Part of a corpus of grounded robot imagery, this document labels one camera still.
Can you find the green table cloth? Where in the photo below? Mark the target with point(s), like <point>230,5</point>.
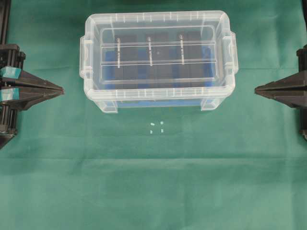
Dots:
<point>242,166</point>

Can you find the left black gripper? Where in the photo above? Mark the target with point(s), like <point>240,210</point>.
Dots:
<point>11,99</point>

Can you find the clear plastic storage box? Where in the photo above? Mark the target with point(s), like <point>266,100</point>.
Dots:
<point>158,101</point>

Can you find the black camera box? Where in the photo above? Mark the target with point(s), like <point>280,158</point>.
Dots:
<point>159,71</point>
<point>127,71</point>
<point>191,70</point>

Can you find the middle black camera box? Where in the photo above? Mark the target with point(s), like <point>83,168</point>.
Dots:
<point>159,71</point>

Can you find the clear plastic box lid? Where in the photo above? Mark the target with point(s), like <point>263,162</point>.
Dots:
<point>158,55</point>

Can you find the right black camera box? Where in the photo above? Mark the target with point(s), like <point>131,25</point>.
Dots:
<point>191,70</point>

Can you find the black frame rail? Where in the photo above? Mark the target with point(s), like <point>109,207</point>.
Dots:
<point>5,6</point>

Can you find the blue foam insert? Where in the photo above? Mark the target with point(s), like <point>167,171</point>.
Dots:
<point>131,93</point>

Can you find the left black camera box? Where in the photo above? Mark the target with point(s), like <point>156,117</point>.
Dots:
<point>127,71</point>

